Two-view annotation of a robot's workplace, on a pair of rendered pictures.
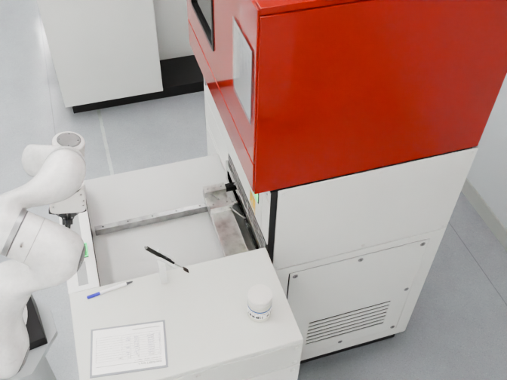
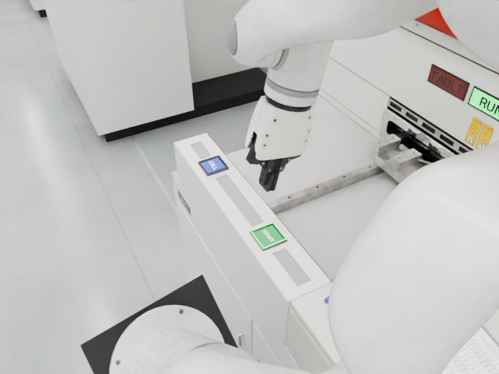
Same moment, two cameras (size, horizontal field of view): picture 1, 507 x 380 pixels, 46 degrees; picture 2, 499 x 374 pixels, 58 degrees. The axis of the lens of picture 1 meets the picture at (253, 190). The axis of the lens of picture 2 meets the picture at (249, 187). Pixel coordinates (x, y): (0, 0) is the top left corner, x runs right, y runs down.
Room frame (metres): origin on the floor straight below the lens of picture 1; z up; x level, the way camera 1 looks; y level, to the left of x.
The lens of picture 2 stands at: (0.53, 0.69, 1.63)
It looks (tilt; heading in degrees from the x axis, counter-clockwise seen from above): 41 degrees down; 350
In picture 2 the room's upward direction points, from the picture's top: straight up
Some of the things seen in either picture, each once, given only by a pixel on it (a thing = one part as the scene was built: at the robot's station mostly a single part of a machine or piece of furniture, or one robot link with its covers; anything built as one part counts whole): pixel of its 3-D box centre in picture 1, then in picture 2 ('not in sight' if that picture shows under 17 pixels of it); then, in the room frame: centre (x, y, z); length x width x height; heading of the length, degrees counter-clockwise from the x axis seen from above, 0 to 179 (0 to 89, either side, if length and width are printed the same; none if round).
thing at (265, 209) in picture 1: (234, 151); (406, 87); (1.57, 0.07, 1.02); 0.82 x 0.03 x 0.40; 19
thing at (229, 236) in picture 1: (225, 227); (424, 184); (1.34, 0.09, 0.87); 0.36 x 0.08 x 0.03; 19
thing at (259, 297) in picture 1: (259, 303); not in sight; (0.93, -0.03, 1.01); 0.07 x 0.07 x 0.10
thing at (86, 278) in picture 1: (78, 236); (239, 222); (1.26, 0.59, 0.89); 0.55 x 0.09 x 0.14; 19
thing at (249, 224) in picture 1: (244, 210); (439, 159); (1.39, 0.03, 0.89); 0.44 x 0.02 x 0.10; 19
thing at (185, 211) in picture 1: (164, 216); (330, 185); (1.41, 0.32, 0.84); 0.50 x 0.02 x 0.03; 109
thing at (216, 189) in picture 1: (214, 190); (385, 144); (1.49, 0.14, 0.89); 0.08 x 0.03 x 0.03; 109
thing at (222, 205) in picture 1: (220, 205); (405, 159); (1.41, 0.12, 0.89); 0.08 x 0.03 x 0.03; 109
